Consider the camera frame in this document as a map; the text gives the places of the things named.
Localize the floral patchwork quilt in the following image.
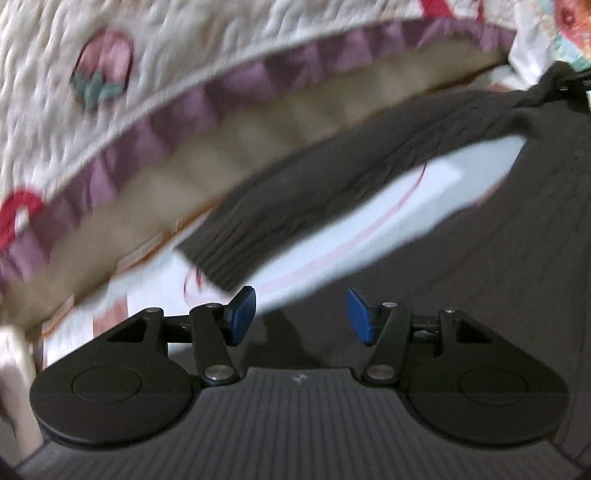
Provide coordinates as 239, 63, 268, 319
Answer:
508, 0, 591, 93

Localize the white quilt with purple border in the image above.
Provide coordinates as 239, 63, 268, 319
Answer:
0, 0, 522, 333

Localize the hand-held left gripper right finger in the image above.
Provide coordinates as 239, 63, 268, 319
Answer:
346, 287, 496, 388

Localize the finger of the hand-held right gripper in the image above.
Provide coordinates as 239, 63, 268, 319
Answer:
558, 74, 591, 114

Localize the dark grey knit sweater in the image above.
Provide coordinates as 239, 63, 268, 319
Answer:
175, 60, 591, 416

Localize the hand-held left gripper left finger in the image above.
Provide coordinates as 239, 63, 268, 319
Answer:
106, 285, 257, 387

